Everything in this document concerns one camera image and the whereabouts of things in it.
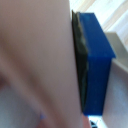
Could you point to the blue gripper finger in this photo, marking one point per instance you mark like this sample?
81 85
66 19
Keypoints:
96 63

